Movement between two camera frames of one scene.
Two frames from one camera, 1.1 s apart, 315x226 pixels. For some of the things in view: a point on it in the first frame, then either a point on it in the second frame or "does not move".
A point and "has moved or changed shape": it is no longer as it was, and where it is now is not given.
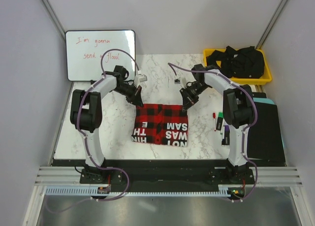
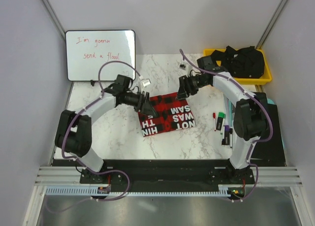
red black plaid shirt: (166, 124) has moved or changed shape
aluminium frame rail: (268, 176) does not move
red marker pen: (214, 116) does not move
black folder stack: (265, 145) does not move
